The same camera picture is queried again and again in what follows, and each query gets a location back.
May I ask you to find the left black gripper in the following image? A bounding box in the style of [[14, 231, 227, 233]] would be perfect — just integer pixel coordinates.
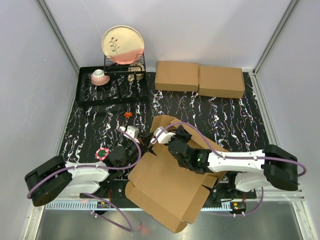
[[122, 131, 154, 169]]

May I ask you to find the cardboard box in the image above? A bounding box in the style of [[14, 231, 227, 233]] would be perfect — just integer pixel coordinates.
[[155, 61, 199, 92], [198, 65, 245, 99], [124, 114, 228, 234]]

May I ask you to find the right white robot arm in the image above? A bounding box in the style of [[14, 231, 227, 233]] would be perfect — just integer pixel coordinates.
[[166, 125, 298, 199]]

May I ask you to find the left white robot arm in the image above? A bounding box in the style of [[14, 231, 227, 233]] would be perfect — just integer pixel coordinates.
[[24, 133, 153, 207]]

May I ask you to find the pink green flower coaster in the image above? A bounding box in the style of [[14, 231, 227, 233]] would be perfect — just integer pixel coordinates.
[[95, 147, 110, 161]]

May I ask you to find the red maple leaf ornament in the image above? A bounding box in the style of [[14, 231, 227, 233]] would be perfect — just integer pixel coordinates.
[[124, 111, 133, 119]]

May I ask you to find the pink patterned bowl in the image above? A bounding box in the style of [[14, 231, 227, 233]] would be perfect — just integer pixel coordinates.
[[90, 69, 110, 86]]

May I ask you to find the cream ceramic mug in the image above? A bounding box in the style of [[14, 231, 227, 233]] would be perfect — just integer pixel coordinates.
[[127, 62, 145, 83]]

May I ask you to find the cream pink floral plate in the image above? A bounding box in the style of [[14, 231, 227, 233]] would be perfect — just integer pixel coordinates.
[[101, 25, 145, 65]]

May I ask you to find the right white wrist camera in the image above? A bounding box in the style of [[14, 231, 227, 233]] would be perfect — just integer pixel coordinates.
[[150, 126, 175, 145]]

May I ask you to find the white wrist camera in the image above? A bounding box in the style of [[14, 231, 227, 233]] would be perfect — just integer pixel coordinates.
[[150, 126, 175, 145], [117, 125, 140, 140]]

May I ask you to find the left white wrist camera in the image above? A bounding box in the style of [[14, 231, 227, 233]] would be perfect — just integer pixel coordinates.
[[117, 125, 140, 140]]

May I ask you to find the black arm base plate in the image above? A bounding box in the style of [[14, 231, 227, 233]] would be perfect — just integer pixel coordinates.
[[93, 180, 257, 208]]

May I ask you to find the black wire tray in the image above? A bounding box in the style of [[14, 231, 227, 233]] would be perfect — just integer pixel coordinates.
[[75, 66, 149, 108]]

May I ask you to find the black wire plate rack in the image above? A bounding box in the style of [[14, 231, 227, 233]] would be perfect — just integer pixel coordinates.
[[103, 53, 146, 79]]

